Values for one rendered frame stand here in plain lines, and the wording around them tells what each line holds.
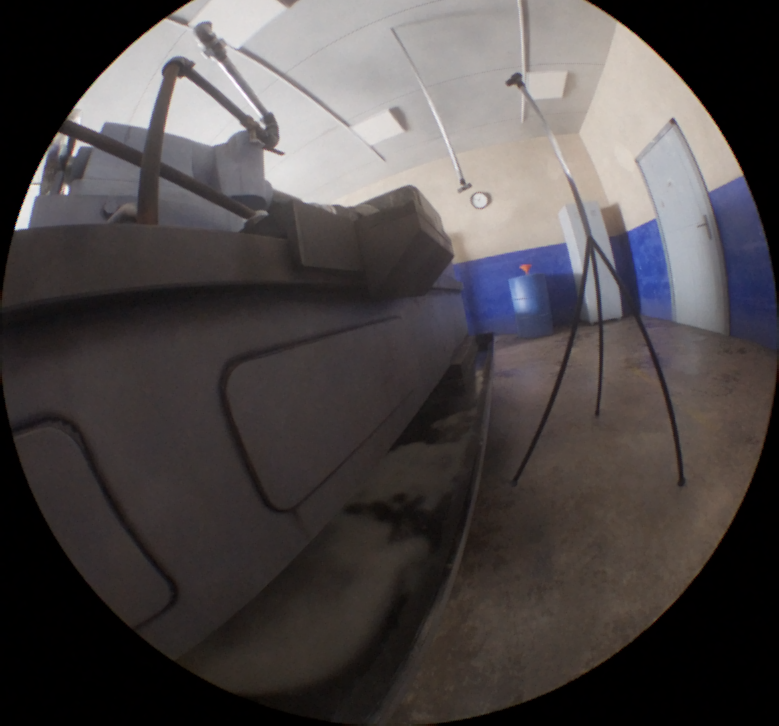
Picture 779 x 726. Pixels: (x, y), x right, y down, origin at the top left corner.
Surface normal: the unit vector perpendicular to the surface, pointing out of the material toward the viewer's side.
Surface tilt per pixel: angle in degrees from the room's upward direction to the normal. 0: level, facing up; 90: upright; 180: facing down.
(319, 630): 0
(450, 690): 0
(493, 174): 90
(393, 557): 0
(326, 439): 90
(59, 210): 90
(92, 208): 90
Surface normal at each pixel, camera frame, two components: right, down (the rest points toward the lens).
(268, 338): 0.89, -0.15
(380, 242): -0.40, 0.16
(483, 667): -0.21, -0.97
